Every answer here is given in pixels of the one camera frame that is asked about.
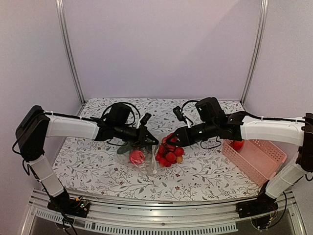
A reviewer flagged aluminium front rail base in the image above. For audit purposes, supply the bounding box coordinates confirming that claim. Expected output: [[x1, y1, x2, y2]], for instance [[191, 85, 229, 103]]
[[21, 189, 306, 235]]

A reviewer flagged aluminium frame post left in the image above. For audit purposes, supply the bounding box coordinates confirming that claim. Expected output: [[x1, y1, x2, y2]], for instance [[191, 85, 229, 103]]
[[55, 0, 86, 105]]

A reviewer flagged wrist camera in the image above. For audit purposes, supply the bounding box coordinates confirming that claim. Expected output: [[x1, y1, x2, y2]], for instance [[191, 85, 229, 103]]
[[173, 106, 193, 128], [137, 113, 152, 128]]

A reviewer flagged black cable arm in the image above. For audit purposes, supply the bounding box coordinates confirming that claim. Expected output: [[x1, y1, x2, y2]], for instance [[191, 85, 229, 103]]
[[102, 102, 141, 123], [182, 99, 201, 111]]

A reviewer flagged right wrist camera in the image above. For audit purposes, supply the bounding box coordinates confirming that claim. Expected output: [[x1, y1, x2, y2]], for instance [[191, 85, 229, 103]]
[[173, 106, 193, 128]]

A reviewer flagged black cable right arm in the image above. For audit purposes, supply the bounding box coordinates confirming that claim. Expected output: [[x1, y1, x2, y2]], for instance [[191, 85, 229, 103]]
[[182, 99, 201, 111]]

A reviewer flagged clear polka dot zip bag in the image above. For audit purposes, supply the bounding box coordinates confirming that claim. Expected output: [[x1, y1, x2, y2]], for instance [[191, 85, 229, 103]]
[[116, 133, 168, 176]]

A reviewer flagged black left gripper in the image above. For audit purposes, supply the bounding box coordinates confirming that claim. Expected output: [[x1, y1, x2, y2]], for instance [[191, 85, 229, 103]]
[[115, 123, 159, 148]]

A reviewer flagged aluminium frame post right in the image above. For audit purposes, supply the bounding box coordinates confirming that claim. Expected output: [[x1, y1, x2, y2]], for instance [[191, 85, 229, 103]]
[[240, 0, 269, 107]]

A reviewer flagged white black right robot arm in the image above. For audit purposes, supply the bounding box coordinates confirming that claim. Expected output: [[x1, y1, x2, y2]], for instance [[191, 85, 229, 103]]
[[166, 97, 313, 213]]

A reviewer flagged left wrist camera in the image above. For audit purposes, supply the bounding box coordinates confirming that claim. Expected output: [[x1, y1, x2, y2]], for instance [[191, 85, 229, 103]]
[[137, 113, 152, 128]]

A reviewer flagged aluminium frame post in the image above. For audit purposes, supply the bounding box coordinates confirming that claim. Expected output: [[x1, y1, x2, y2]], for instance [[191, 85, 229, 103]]
[[240, 0, 269, 107], [55, 0, 86, 105]]

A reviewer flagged orange red fake mango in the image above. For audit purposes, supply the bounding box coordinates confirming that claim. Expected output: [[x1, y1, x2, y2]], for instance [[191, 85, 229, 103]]
[[231, 141, 245, 151]]

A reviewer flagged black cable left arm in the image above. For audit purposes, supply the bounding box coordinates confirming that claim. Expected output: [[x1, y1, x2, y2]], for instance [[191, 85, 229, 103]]
[[102, 102, 141, 123]]

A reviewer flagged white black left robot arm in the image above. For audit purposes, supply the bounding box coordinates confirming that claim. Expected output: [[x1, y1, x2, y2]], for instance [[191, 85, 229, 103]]
[[12, 102, 158, 212]]

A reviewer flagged pink perforated plastic basket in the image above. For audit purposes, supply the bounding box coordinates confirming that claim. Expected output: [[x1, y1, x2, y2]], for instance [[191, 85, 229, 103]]
[[222, 140, 287, 187]]

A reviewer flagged green fake leafy vegetable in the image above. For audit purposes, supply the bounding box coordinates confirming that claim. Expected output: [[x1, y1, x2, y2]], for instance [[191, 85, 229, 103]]
[[117, 143, 133, 155]]

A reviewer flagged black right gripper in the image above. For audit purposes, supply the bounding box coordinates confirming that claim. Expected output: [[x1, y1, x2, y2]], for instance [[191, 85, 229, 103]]
[[167, 119, 218, 147]]

